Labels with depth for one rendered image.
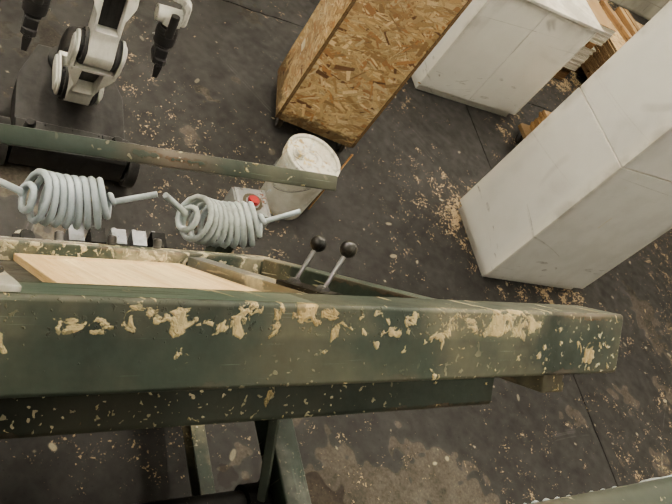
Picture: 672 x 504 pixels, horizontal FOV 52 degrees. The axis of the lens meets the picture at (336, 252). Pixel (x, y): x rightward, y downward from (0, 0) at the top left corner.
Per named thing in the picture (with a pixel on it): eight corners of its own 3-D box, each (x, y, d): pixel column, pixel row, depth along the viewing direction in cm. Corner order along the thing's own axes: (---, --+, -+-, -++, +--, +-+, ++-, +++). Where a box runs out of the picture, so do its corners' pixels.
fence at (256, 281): (202, 271, 203) (204, 257, 203) (408, 341, 124) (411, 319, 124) (186, 270, 200) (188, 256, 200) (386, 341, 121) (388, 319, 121)
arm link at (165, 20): (149, 22, 279) (157, -2, 272) (175, 30, 285) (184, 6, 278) (152, 39, 273) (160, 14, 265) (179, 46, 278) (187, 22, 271)
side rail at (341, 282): (275, 294, 217) (279, 259, 217) (563, 392, 126) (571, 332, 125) (258, 294, 214) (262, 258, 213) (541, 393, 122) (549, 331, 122)
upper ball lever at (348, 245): (321, 298, 146) (353, 245, 149) (331, 301, 143) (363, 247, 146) (308, 288, 144) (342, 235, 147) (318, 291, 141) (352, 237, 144)
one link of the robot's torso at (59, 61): (51, 66, 306) (57, 44, 297) (97, 78, 316) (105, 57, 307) (50, 100, 295) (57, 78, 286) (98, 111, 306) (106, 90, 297)
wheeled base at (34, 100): (5, 59, 320) (19, 2, 297) (119, 87, 347) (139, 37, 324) (-3, 166, 287) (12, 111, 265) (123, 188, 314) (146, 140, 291)
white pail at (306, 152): (303, 184, 381) (347, 127, 349) (313, 228, 366) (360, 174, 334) (251, 173, 365) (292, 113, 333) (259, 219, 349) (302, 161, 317)
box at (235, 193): (243, 220, 240) (265, 189, 228) (249, 249, 234) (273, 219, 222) (210, 217, 233) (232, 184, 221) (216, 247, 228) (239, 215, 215)
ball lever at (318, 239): (293, 289, 156) (324, 240, 159) (301, 292, 153) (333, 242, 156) (281, 280, 154) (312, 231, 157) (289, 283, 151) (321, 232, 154)
